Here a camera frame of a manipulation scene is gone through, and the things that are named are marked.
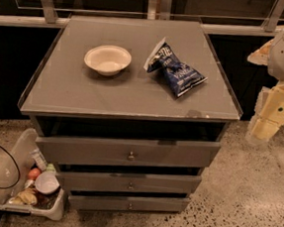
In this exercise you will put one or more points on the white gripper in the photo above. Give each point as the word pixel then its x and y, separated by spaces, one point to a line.
pixel 270 105

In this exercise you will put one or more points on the grey drawer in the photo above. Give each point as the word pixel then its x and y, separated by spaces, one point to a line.
pixel 128 182
pixel 126 152
pixel 124 203

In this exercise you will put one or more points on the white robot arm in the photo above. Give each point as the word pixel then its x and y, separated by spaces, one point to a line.
pixel 275 65

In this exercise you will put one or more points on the grey drawer cabinet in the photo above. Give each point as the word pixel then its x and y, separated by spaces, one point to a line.
pixel 66 98

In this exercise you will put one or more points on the grey top drawer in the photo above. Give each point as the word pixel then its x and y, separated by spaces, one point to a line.
pixel 126 152

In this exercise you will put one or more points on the grey bottom drawer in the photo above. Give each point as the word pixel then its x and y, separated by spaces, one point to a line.
pixel 124 203

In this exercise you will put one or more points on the blue chip bag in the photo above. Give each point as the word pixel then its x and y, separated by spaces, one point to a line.
pixel 180 76

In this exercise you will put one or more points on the white paper bowl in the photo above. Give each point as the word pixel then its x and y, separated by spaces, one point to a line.
pixel 108 60

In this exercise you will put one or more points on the white bowl in bin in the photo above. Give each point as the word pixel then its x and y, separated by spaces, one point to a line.
pixel 46 183

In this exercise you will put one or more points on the white tube in bin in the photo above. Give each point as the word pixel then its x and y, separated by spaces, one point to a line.
pixel 39 159

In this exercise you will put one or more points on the red apple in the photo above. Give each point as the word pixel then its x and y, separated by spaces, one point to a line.
pixel 34 173

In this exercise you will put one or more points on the clear plastic bin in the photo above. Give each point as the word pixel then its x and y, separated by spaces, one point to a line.
pixel 13 180

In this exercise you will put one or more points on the yellow crumpled wrapper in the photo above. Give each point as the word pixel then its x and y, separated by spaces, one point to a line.
pixel 27 197

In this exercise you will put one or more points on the metal railing frame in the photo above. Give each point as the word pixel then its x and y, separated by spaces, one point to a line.
pixel 219 17

